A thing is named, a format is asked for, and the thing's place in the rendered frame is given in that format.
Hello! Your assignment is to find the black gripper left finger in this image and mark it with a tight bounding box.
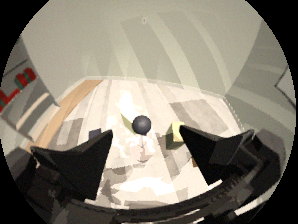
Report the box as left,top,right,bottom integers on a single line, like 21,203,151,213
29,129,113,201

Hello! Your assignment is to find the glass french press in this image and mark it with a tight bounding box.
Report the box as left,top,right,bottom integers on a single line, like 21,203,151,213
130,116,154,165

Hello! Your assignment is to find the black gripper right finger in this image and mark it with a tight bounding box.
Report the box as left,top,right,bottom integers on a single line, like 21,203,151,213
178,124,254,185

